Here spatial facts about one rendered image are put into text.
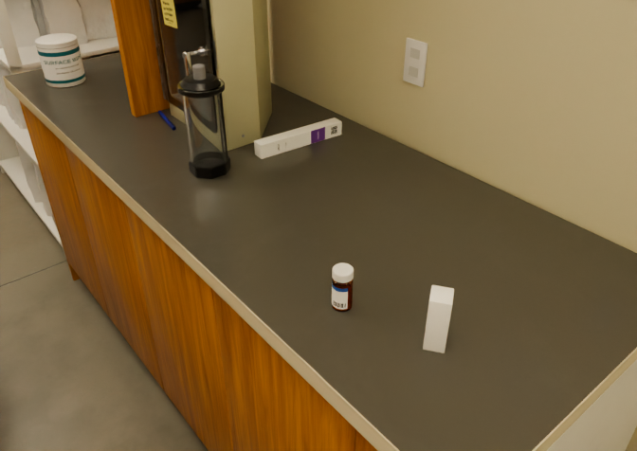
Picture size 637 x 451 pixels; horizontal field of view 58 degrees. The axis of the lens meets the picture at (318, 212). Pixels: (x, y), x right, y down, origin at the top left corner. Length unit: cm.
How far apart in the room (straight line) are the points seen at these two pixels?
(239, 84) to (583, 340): 99
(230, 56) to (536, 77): 72
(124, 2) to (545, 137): 115
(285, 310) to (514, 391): 40
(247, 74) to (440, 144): 53
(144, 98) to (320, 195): 72
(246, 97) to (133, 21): 41
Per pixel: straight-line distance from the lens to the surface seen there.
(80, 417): 222
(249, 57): 152
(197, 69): 137
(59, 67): 214
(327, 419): 106
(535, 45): 134
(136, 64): 180
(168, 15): 164
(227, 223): 127
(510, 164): 144
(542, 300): 113
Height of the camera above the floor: 164
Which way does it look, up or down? 33 degrees down
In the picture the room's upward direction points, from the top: straight up
